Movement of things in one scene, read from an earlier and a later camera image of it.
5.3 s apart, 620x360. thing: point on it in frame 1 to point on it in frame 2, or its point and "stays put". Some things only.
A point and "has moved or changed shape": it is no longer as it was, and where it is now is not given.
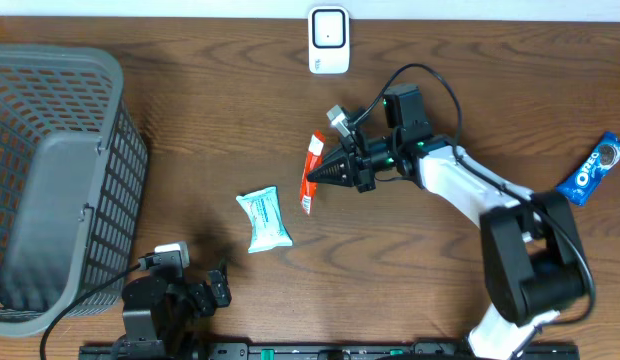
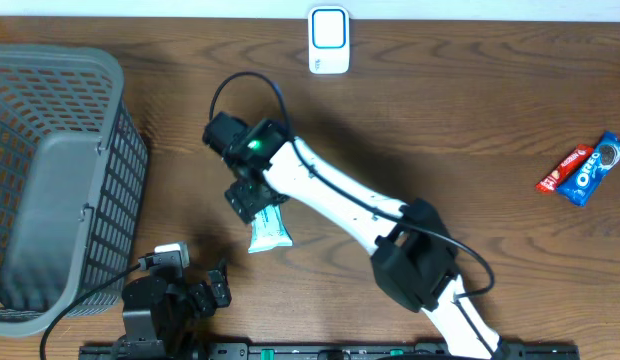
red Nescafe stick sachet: [309, 189] has moved or changed shape
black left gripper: [206, 304] stays put
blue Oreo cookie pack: [596, 165] stays put
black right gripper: [356, 164] to [245, 202]
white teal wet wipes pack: [268, 230] stays put
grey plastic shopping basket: [68, 163] stays put
